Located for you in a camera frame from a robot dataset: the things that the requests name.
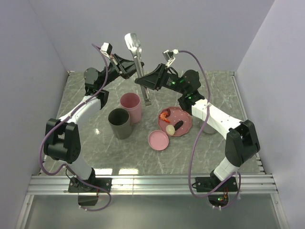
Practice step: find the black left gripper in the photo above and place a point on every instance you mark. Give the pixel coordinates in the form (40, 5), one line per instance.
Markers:
(128, 71)

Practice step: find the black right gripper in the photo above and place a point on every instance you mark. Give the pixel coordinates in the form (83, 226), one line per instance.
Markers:
(153, 80)

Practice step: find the metal serving tongs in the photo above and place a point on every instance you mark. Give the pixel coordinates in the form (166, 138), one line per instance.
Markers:
(134, 46)

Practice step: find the orange toy shrimp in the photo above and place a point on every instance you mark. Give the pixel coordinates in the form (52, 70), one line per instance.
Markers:
(164, 116)

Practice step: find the dark toy sea cucumber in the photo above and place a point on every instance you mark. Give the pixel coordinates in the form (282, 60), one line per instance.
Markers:
(178, 125)

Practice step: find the white toy egg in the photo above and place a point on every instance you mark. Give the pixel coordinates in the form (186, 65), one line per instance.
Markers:
(170, 130)

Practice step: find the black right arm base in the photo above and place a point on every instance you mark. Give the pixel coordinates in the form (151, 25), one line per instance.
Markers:
(225, 195)

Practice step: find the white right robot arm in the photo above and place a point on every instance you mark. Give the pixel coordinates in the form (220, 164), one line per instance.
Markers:
(241, 140)

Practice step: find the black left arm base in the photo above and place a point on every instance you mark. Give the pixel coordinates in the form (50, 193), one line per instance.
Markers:
(88, 193)

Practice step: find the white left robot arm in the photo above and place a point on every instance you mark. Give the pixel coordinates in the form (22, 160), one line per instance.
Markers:
(62, 140)

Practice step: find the pink cylindrical container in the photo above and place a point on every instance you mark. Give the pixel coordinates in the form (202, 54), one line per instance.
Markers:
(132, 103)

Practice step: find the pink dotted plate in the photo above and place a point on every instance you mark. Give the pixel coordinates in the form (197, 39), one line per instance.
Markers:
(176, 114)

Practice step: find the grey cylindrical container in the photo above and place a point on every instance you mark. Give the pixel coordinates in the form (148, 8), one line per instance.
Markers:
(119, 120)

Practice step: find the pink round lid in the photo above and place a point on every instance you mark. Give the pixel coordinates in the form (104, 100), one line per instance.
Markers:
(158, 140)

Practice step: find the grey round lid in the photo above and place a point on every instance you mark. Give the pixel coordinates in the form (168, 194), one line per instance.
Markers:
(207, 128)

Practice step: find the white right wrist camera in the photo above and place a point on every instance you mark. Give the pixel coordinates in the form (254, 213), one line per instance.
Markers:
(170, 57)

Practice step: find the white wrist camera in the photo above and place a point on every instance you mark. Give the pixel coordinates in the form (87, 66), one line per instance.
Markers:
(170, 57)
(106, 49)

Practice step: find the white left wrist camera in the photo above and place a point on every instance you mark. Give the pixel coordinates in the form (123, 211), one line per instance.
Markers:
(106, 49)

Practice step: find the aluminium frame rail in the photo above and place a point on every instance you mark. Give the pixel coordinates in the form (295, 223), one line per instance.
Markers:
(152, 202)

